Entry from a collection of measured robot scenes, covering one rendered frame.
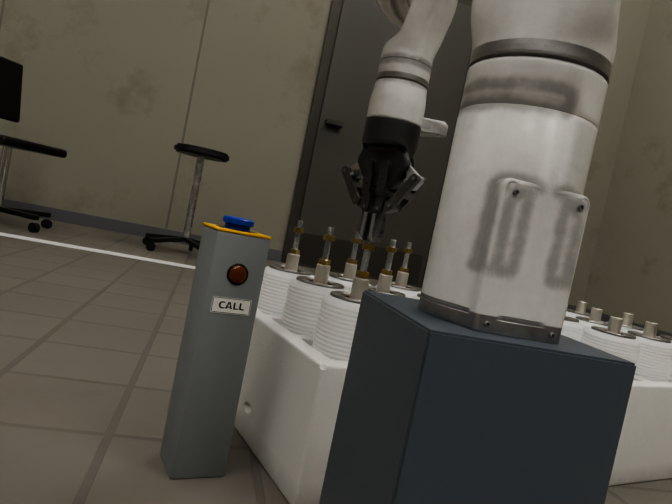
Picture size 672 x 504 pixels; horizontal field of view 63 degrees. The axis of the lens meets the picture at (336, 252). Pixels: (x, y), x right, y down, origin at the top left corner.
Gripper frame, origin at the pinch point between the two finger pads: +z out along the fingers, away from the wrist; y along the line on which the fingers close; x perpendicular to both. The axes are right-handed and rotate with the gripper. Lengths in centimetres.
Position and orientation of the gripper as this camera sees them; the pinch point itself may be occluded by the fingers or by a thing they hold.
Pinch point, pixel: (372, 227)
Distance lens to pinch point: 74.5
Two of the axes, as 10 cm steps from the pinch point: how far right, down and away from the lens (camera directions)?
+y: 7.6, 1.9, -6.2
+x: 6.2, 0.9, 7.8
